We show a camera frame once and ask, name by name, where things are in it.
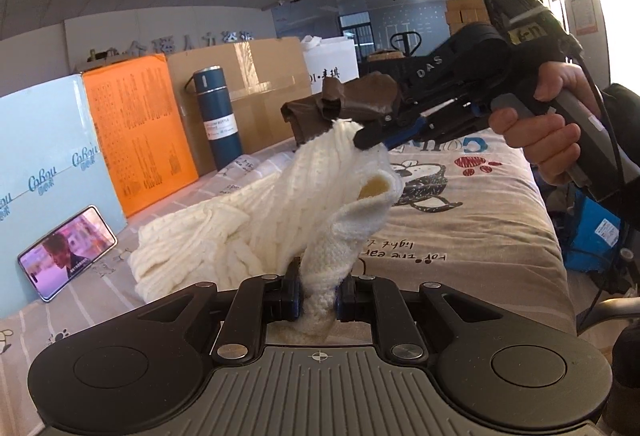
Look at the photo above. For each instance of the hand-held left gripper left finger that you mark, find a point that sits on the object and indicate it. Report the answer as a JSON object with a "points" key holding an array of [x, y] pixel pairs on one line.
{"points": [[295, 297]]}

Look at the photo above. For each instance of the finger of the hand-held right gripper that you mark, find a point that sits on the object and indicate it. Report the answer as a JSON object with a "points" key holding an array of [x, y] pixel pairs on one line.
{"points": [[331, 107], [367, 138]]}

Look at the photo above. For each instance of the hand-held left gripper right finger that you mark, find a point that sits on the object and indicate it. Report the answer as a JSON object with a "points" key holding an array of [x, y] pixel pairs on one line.
{"points": [[340, 305]]}

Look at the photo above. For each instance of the white knitted sweater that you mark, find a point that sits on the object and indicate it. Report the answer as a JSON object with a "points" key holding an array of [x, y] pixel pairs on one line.
{"points": [[260, 216]]}

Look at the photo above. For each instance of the person's right hand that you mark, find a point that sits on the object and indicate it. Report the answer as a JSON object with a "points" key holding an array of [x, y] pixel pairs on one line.
{"points": [[545, 141]]}

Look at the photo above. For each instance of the brown folded garment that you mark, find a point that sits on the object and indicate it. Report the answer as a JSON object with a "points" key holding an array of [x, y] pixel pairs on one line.
{"points": [[365, 98]]}

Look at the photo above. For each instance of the white box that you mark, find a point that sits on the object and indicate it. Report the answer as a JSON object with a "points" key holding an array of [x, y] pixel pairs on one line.
{"points": [[332, 61]]}

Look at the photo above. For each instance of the stack of cardboard boxes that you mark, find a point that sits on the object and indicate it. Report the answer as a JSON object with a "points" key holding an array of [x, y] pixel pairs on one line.
{"points": [[467, 13]]}

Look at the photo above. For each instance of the large brown cardboard box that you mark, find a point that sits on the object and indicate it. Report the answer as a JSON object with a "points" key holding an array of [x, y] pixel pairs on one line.
{"points": [[260, 81]]}

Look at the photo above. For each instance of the pallet jack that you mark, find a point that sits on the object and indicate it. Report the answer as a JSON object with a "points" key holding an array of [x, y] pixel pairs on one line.
{"points": [[406, 45]]}

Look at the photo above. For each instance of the blue thermos bottle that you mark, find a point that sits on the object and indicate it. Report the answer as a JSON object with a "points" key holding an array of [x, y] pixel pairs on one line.
{"points": [[217, 116]]}

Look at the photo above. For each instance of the printed bed sheet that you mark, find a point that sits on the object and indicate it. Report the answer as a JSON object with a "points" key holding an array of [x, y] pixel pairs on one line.
{"points": [[475, 226]]}

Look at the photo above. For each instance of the blue bag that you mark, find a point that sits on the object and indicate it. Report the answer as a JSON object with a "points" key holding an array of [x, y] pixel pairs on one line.
{"points": [[597, 231]]}

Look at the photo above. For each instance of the orange board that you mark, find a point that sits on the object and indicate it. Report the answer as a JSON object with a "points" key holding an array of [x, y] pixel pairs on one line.
{"points": [[135, 131]]}

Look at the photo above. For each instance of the smartphone with lit screen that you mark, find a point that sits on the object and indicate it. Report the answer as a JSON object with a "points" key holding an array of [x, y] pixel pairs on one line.
{"points": [[67, 253]]}

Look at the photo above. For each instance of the white chair armrest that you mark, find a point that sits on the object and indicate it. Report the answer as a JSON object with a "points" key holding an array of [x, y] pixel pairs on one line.
{"points": [[607, 313]]}

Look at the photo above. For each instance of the light blue box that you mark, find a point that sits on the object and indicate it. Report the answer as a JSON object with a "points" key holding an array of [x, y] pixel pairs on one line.
{"points": [[45, 151]]}

